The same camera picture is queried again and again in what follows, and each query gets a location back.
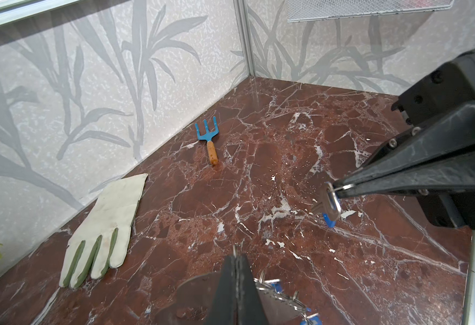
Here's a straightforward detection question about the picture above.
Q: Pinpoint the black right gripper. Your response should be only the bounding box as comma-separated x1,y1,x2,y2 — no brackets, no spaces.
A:
336,49,475,230

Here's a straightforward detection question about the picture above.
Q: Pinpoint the white wire mesh basket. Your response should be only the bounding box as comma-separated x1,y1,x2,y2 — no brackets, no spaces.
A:
287,0,454,23

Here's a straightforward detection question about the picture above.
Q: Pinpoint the key with blue tag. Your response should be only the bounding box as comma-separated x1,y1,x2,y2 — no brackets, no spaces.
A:
300,313,323,325
312,182,342,228
265,279,283,293

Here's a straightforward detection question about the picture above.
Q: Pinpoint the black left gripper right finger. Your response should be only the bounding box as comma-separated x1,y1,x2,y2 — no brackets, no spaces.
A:
236,255,269,325

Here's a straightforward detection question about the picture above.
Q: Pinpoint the blue garden hand fork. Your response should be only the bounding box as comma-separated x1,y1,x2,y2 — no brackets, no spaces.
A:
195,116,219,166

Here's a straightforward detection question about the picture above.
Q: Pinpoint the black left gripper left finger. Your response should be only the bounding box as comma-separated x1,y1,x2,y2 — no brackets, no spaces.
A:
204,255,237,325

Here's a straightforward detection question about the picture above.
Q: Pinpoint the cream green gardening glove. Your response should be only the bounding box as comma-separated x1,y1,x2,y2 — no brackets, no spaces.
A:
59,173,148,288

